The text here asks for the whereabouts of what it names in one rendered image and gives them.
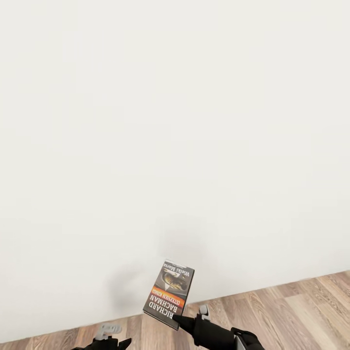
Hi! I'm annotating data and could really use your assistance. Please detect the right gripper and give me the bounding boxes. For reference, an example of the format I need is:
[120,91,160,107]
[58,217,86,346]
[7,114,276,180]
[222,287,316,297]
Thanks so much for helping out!
[172,314,221,350]

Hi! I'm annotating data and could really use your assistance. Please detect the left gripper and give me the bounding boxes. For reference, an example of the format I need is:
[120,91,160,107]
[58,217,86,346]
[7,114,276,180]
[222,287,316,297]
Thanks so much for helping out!
[89,336,132,350]

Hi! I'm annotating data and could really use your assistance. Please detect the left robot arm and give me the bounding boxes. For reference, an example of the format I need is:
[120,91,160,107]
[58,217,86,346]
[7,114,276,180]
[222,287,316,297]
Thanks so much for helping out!
[72,322,132,350]

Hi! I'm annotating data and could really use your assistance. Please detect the hardback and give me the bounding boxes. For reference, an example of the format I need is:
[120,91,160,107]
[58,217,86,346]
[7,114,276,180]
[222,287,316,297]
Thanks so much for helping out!
[143,259,195,331]

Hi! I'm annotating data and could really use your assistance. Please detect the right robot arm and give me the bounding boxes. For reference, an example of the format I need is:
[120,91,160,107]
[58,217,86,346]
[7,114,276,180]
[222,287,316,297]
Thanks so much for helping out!
[172,304,265,350]

